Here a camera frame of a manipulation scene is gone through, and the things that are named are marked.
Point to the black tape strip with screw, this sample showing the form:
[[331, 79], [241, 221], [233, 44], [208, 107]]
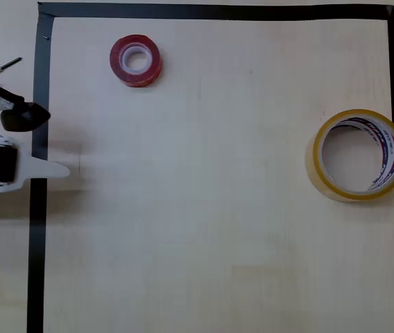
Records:
[[40, 79]]

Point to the small red tape roll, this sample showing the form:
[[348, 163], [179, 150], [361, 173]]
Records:
[[116, 59]]

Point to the black webcam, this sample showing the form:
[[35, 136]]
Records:
[[23, 118]]

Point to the metal screwdriver shaft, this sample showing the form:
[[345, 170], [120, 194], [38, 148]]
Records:
[[2, 67]]

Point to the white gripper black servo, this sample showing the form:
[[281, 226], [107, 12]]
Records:
[[1, 162]]

